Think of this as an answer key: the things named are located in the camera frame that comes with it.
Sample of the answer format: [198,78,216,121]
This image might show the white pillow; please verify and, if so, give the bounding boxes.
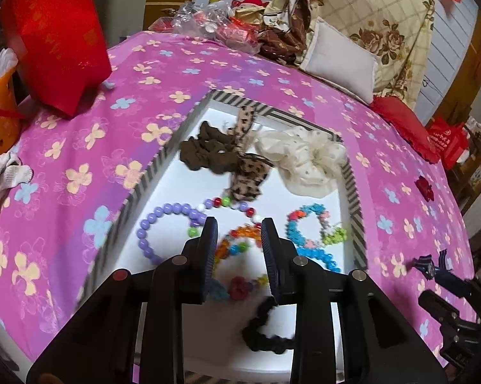
[300,18,383,105]

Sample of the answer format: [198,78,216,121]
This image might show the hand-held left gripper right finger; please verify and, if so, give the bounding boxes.
[260,218,451,384]

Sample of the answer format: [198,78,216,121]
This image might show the wooden shelf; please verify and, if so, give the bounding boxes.
[448,116,481,217]

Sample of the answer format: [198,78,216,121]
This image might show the purple bead bracelet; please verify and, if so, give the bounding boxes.
[136,203,207,265]

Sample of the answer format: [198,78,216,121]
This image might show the red shopping bag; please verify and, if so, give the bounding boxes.
[426,117,471,171]

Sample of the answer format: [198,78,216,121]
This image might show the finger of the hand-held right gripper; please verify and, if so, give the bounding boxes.
[418,289,464,329]

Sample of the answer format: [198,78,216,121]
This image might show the cream dotted scrunchie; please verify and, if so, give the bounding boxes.
[254,126,347,197]

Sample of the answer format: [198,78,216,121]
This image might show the multicoloured round bead bracelet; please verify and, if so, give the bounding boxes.
[188,197,263,249]

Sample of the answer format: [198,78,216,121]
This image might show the clear plastic bag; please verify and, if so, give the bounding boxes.
[172,0,261,52]

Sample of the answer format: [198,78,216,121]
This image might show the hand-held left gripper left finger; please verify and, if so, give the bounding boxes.
[26,216,219,384]

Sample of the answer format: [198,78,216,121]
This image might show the brown floral cloth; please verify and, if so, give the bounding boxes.
[258,0,325,65]

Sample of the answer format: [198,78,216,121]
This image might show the purple floral bed sheet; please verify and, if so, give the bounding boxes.
[0,30,479,384]

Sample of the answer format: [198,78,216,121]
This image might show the pink and teal flower bracelet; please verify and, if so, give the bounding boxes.
[208,274,271,301]

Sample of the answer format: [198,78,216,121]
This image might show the cream floral quilt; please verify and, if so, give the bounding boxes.
[264,0,437,108]

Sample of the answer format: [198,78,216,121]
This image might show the striped cardboard box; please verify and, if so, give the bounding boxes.
[77,90,369,384]

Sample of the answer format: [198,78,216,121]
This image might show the red plush toy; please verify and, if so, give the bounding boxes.
[233,0,267,20]

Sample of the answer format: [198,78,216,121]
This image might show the white work gloves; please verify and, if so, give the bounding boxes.
[0,152,33,225]

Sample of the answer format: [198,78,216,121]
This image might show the orange bead bracelet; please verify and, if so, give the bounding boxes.
[214,226,263,265]

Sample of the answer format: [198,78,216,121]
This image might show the red flower hair clip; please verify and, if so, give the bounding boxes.
[414,176,435,202]

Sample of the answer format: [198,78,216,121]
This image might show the blue flower bead bracelet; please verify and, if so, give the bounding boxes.
[285,203,333,249]

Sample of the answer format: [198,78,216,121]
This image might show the black scrunchie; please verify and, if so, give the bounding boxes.
[241,296,296,355]

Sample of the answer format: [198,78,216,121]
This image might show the brown scrunchie with leopard bow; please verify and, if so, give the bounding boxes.
[179,105,273,204]

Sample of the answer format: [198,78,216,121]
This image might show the green flower bead bracelet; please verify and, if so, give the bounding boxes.
[322,226,347,245]

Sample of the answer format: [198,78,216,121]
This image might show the red pillow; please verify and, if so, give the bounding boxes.
[370,96,443,164]

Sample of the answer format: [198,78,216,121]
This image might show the large red gift bag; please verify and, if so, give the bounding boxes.
[0,0,112,116]

